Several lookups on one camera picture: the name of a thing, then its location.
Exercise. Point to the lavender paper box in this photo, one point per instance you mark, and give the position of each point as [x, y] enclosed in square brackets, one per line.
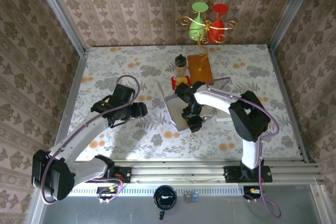
[174, 111]

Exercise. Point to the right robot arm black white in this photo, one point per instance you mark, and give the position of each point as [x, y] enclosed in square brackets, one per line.
[249, 119]

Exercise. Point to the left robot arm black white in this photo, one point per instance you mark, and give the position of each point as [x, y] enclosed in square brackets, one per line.
[55, 179]

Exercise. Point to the black power connector box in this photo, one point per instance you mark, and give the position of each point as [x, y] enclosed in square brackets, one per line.
[105, 192]
[249, 192]

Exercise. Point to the red snack packet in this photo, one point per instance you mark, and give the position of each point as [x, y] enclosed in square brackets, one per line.
[177, 81]

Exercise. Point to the brown wooden base board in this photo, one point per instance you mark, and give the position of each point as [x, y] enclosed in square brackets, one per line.
[203, 72]

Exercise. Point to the glass jar black lid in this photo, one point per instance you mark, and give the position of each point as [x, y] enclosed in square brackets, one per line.
[180, 70]

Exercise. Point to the floral tablecloth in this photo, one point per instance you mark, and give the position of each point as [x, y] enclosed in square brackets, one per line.
[162, 154]

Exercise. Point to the small blue-grey block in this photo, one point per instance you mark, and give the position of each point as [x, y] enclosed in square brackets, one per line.
[195, 197]

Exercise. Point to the small grey block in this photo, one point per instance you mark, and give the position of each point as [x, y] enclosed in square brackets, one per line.
[187, 197]

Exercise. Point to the red plastic goblet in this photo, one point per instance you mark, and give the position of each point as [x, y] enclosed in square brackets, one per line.
[216, 28]

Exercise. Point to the green plastic goblet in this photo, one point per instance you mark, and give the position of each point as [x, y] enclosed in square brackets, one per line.
[197, 24]

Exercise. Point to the black round cup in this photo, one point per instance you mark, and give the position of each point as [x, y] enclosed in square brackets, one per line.
[165, 204]

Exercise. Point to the grey metal shelf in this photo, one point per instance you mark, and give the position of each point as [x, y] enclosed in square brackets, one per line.
[223, 213]

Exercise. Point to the small black plug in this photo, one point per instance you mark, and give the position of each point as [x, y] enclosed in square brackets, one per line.
[162, 215]

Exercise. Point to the aluminium table side rail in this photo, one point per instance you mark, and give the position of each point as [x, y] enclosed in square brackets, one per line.
[285, 90]
[73, 90]

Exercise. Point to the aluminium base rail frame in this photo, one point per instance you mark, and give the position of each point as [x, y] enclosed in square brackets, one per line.
[178, 172]

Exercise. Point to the aluminium frame post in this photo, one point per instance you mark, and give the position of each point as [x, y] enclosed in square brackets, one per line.
[291, 11]
[60, 11]

